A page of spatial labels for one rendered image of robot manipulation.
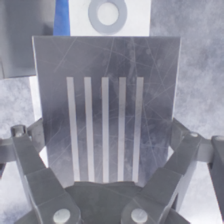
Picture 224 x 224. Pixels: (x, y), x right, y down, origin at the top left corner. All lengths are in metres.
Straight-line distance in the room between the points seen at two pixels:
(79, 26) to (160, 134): 0.45
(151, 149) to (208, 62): 1.88
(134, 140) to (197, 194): 2.53
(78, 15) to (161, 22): 1.38
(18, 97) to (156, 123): 1.94
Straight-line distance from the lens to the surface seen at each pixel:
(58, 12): 1.24
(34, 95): 1.17
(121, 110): 0.15
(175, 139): 0.17
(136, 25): 0.55
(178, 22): 1.92
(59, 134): 0.17
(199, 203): 2.81
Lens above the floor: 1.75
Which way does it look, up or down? 74 degrees down
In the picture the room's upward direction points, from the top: 179 degrees clockwise
